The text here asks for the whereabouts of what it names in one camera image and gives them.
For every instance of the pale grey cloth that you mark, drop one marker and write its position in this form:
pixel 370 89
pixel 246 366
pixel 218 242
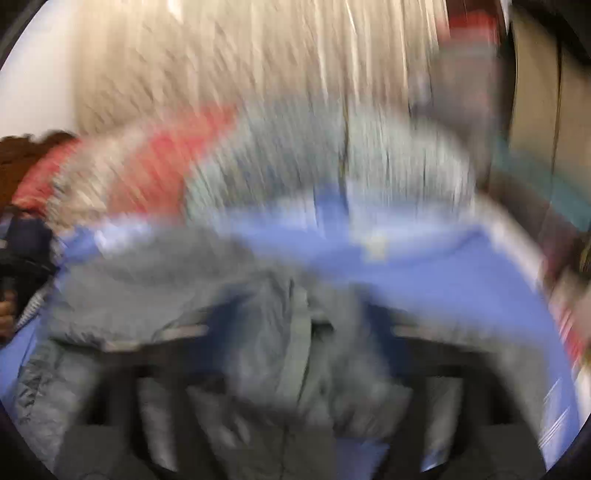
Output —
pixel 369 166

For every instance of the red and white blanket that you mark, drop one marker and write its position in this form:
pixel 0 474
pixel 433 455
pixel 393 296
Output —
pixel 161 152

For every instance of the person's left hand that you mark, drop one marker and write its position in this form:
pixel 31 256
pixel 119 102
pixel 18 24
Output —
pixel 5 316

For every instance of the beige wardrobe door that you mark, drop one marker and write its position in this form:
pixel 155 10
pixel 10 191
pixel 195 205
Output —
pixel 540 92

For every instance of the hanging red and grey clothes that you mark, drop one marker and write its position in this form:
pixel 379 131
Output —
pixel 461 92

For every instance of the beige curtain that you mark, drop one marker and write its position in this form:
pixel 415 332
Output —
pixel 258 60

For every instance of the blue bed sheet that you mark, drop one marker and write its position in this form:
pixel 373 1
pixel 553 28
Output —
pixel 461 277

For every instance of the brown wooden headboard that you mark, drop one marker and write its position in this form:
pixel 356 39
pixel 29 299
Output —
pixel 23 161

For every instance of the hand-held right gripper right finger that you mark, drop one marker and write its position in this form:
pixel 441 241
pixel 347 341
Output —
pixel 427 357

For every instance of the grey padded jacket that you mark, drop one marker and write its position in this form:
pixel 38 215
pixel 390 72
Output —
pixel 277 332

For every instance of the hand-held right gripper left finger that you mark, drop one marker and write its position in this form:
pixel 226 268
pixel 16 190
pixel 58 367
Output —
pixel 159 357

